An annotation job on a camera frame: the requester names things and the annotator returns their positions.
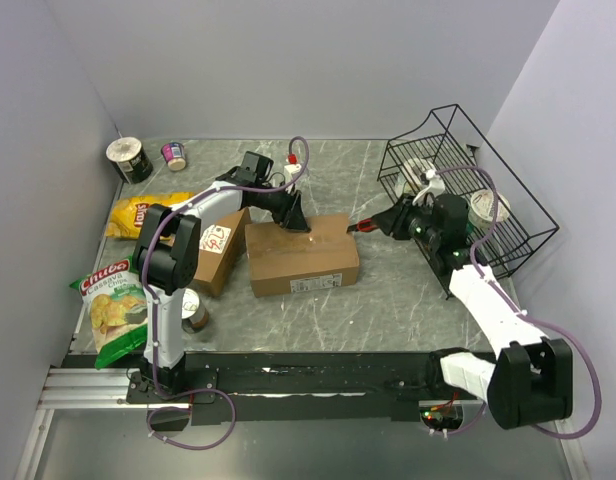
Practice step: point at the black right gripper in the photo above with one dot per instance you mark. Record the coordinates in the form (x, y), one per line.
(388, 220)

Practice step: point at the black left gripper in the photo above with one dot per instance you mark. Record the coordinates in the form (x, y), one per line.
(290, 214)

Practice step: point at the red black box cutter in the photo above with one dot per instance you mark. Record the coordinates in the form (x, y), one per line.
(363, 226)

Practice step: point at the plain taped cardboard box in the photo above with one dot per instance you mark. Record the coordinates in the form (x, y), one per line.
(282, 262)

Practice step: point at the labelled cardboard express box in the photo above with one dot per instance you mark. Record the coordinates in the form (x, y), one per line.
(220, 246)

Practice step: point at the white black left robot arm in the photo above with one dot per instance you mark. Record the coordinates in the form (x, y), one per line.
(166, 254)

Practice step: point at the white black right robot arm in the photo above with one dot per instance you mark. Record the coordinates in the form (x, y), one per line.
(530, 380)

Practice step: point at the white tape roll cup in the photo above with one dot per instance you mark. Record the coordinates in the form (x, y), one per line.
(412, 177)

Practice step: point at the white Chobani yogurt cup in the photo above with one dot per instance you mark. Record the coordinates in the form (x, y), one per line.
(485, 209)

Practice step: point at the metal tin can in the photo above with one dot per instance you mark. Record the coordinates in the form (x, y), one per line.
(194, 314)

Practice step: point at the purple yogurt cup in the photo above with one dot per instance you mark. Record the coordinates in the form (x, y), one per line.
(174, 156)

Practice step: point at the yellow Lays chips bag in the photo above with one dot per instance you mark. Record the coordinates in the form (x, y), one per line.
(128, 214)

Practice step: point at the black paper cup white lid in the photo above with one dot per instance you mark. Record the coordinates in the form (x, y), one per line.
(129, 159)

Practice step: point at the green Chuba chips bag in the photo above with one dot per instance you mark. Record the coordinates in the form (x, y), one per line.
(116, 307)

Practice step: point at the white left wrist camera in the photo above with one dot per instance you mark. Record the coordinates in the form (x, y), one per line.
(291, 173)

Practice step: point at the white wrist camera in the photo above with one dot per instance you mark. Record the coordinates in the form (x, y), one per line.
(433, 186)
(291, 173)

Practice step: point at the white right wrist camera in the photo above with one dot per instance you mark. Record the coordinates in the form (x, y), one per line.
(433, 186)

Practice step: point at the black wire basket rack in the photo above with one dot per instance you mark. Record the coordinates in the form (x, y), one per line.
(467, 162)

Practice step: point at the aluminium rail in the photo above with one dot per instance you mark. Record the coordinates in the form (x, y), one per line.
(84, 389)

